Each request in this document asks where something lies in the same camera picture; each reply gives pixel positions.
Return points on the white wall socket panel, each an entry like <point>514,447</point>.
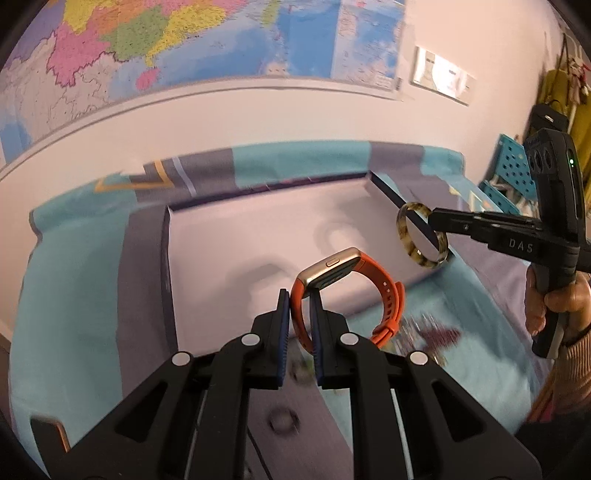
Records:
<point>435,73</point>

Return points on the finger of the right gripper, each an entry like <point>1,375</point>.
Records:
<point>499,231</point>

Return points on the teal grey patterned bedsheet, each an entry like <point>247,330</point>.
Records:
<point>95,314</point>

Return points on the orange smart watch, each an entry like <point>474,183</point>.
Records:
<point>373,284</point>

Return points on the navy shallow box tray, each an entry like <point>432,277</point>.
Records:
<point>229,259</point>

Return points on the black handbag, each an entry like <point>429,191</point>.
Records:
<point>543,116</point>

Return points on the brown sleeve forearm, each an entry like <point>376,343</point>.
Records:
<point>572,376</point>

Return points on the teal perforated plastic chair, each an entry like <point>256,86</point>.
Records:
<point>508,182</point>

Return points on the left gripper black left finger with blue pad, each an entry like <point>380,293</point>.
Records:
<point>187,420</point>

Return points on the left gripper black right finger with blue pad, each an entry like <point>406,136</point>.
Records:
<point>410,418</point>

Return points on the mustard yellow hanging garment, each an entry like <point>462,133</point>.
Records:
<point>554,94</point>

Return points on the colourful wall map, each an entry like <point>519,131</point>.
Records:
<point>77,57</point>

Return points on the person's right hand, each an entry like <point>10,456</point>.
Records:
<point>573,299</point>

